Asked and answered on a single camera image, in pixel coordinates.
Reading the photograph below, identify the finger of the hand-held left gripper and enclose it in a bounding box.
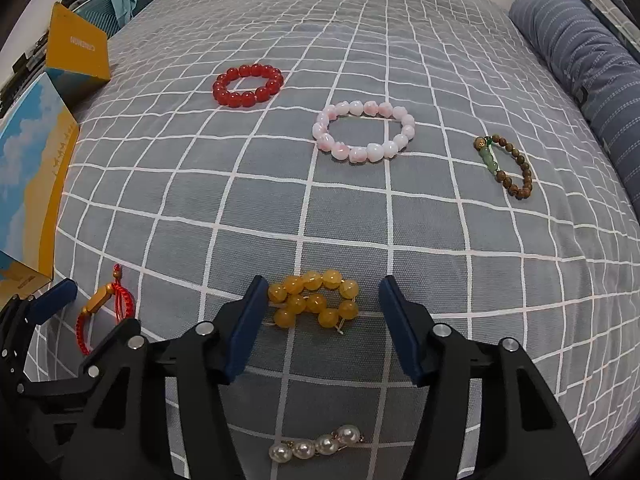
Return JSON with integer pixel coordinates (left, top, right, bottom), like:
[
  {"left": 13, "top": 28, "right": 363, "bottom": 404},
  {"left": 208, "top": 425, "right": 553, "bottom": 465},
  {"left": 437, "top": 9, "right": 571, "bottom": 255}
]
[
  {"left": 17, "top": 317, "right": 142, "bottom": 411},
  {"left": 0, "top": 280, "right": 78, "bottom": 346}
]

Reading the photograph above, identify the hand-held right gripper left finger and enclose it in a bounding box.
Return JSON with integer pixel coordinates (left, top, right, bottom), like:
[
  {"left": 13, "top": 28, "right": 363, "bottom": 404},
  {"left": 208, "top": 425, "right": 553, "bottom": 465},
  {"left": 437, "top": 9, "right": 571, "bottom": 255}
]
[{"left": 60, "top": 275, "right": 269, "bottom": 480}]

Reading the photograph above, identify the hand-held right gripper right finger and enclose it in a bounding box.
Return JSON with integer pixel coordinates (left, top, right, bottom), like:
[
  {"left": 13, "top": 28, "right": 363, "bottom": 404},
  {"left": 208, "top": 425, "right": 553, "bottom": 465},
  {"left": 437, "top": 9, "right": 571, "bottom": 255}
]
[{"left": 378, "top": 276, "right": 593, "bottom": 480}]

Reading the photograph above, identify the red cord bracelet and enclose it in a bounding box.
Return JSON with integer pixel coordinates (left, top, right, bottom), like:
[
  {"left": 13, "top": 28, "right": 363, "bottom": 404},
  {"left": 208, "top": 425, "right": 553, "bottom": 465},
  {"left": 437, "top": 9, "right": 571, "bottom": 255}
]
[{"left": 75, "top": 264, "right": 137, "bottom": 356}]

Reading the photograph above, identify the yellow bead bracelet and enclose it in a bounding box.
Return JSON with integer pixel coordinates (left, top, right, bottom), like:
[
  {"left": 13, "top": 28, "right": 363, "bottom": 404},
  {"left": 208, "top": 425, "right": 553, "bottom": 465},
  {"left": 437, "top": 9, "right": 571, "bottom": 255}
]
[{"left": 268, "top": 269, "right": 360, "bottom": 329}]

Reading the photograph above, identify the white pearl bracelet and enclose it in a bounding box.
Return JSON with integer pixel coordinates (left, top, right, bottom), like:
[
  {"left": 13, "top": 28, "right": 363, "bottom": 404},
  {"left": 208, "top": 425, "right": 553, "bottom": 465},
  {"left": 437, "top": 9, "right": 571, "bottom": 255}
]
[{"left": 269, "top": 424, "right": 366, "bottom": 461}]

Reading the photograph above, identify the blue and yellow cardboard box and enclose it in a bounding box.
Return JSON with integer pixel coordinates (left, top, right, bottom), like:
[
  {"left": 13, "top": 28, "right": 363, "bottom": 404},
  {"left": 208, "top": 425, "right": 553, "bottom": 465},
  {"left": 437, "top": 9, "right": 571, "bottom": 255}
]
[{"left": 0, "top": 2, "right": 112, "bottom": 306}]

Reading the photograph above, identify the pink bead bracelet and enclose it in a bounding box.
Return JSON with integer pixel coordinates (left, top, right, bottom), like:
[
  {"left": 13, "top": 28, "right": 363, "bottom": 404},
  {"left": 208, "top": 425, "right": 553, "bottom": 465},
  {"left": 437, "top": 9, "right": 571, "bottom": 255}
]
[{"left": 312, "top": 100, "right": 416, "bottom": 164}]

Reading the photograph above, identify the red bead bracelet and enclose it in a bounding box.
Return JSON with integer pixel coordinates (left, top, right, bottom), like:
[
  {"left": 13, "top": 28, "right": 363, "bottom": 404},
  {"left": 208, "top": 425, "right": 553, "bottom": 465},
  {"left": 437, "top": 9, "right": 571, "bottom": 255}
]
[{"left": 212, "top": 62, "right": 285, "bottom": 109}]

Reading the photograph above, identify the bed with grey checked sheet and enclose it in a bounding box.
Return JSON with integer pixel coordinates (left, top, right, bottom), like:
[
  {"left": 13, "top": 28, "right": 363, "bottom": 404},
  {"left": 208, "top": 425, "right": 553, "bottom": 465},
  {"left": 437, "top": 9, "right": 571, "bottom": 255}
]
[{"left": 22, "top": 0, "right": 640, "bottom": 480}]

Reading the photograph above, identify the teal hard suitcase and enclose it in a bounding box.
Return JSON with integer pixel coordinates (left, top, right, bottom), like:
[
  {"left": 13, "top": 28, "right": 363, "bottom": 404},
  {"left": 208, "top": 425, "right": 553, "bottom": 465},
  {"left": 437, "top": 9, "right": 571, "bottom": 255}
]
[{"left": 65, "top": 0, "right": 126, "bottom": 41}]

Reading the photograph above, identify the blue striped pillow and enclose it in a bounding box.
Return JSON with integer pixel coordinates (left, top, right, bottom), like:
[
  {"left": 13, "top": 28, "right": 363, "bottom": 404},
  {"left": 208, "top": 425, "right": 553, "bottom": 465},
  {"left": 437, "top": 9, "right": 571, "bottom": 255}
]
[{"left": 509, "top": 0, "right": 640, "bottom": 196}]

